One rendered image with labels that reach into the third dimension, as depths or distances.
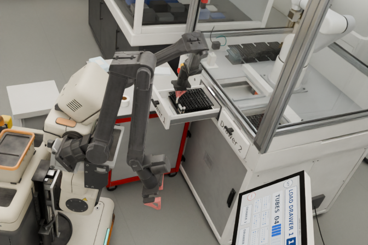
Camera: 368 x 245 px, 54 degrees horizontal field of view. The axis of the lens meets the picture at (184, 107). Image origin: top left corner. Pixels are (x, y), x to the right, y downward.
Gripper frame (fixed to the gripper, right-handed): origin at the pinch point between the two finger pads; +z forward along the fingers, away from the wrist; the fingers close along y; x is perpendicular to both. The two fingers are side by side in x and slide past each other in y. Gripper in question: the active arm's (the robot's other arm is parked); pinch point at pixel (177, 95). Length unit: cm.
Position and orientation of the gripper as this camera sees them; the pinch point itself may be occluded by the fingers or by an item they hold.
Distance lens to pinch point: 207.6
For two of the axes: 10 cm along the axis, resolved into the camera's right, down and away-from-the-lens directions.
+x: 3.5, 6.6, -6.6
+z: -2.3, 7.4, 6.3
